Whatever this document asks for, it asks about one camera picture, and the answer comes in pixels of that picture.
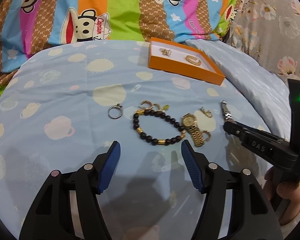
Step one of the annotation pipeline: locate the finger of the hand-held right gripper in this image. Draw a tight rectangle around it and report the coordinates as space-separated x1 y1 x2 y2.
224 121 290 143

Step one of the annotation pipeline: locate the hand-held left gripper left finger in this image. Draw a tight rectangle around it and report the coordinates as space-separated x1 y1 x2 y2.
19 140 122 240

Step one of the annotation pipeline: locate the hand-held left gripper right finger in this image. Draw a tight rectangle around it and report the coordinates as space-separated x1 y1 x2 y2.
181 139 283 240

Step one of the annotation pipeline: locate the silver wristwatch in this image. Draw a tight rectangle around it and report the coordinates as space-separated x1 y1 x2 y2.
220 101 234 125

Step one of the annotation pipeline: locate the gold wristwatch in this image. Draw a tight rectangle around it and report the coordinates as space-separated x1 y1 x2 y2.
181 114 206 147

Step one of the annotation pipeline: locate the black bead bracelet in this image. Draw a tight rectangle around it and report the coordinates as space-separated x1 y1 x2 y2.
133 107 186 147

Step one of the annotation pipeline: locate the silver ring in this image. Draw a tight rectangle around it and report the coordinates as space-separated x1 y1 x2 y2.
108 104 123 119

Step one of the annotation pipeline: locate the orange jewelry box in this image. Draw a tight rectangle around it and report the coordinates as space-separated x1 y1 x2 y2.
148 37 226 85

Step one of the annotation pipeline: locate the person's right hand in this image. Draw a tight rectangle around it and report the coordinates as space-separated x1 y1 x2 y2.
264 166 300 227

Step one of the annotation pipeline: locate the pale blue quilt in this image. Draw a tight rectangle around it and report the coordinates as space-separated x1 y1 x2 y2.
190 40 298 140

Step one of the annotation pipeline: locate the light blue printed sheet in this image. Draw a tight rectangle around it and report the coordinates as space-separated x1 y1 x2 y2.
0 40 273 240

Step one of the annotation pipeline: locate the grey floral bedsheet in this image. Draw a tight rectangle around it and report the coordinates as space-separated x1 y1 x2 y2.
225 0 300 90

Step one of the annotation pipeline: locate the colourful striped cartoon blanket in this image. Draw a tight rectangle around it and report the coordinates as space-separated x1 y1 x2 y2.
0 0 248 105

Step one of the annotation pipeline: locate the gold chain bangle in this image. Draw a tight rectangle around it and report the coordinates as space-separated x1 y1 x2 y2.
185 55 202 66

